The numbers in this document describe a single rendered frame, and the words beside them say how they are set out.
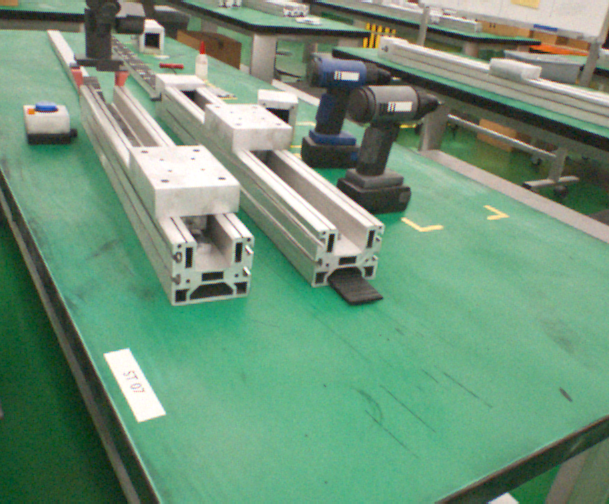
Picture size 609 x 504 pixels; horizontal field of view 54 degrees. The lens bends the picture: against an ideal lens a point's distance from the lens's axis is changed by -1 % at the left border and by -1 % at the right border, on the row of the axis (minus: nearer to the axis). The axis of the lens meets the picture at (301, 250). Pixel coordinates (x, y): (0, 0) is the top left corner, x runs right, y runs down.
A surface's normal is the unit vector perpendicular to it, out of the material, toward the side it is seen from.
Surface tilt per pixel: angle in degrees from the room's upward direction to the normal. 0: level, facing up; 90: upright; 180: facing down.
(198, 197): 90
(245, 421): 0
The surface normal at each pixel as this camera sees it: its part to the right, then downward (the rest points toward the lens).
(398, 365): 0.12, -0.89
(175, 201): 0.43, 0.44
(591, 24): -0.84, 0.14
